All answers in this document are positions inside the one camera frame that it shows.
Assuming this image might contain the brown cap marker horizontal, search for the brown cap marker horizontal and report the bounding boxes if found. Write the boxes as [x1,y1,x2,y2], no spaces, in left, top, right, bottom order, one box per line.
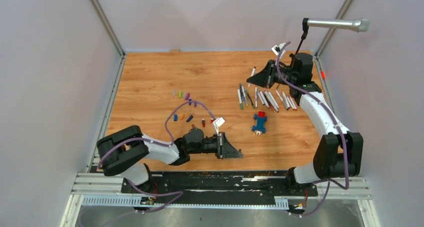
[282,91,291,110]

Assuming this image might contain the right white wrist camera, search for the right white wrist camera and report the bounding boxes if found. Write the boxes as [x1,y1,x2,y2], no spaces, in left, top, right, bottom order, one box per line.
[271,42,286,56]

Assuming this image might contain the purple tip white marker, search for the purple tip white marker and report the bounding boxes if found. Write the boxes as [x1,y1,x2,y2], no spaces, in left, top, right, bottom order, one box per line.
[260,91,270,108]

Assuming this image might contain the orange red cap marker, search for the orange red cap marker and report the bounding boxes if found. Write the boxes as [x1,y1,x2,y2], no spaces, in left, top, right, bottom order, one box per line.
[263,93,275,112]

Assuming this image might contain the red marker on rail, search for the red marker on rail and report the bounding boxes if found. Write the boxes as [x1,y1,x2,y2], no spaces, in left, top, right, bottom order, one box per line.
[320,70,326,80]

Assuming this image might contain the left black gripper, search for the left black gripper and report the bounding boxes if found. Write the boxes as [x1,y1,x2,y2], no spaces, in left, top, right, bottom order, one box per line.
[189,132,244,160]

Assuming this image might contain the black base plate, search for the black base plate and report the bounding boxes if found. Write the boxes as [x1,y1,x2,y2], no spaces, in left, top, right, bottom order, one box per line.
[138,170,318,205]

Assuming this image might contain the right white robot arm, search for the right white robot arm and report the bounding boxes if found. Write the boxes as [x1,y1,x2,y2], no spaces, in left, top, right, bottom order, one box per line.
[246,52,364,196]

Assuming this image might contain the dark green cap pen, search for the dark green cap pen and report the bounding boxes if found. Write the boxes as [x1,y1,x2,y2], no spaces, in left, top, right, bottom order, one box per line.
[244,89,256,109]

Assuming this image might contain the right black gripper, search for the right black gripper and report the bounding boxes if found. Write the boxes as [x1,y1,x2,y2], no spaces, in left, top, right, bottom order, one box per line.
[247,59,298,89]

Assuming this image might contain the navy blue pen cap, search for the navy blue pen cap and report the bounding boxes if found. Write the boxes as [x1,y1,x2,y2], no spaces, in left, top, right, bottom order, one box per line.
[186,115,193,123]

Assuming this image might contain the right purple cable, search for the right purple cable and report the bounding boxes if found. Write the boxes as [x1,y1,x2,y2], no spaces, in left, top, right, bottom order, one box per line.
[275,41,351,218]

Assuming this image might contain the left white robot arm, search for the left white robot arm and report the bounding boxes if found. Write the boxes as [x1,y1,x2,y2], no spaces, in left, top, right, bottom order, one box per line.
[96,125,243,194]

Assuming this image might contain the grey slotted cable duct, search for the grey slotted cable duct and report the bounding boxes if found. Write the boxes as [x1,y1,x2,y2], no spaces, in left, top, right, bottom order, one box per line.
[81,195,289,210]

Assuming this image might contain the clear cap grey pen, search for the clear cap grey pen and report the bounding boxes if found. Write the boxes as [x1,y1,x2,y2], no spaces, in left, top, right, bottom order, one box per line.
[239,83,246,103]

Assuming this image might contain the blue red toy robot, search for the blue red toy robot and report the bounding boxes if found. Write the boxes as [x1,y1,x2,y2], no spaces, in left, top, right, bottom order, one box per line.
[251,111,268,135]

